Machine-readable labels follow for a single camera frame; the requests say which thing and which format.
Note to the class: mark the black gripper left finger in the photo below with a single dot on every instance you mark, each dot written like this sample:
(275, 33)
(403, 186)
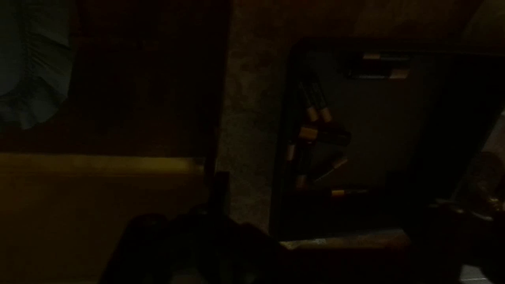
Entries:
(190, 252)

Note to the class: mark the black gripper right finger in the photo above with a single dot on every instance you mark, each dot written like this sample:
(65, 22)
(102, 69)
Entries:
(468, 246)

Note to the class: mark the AA battery copper top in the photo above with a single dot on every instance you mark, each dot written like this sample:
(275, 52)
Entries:
(293, 151)
(324, 107)
(321, 134)
(332, 168)
(348, 190)
(301, 178)
(313, 107)

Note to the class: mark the blue ruffled seat cushion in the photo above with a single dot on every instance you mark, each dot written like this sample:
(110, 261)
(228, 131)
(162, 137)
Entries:
(37, 63)

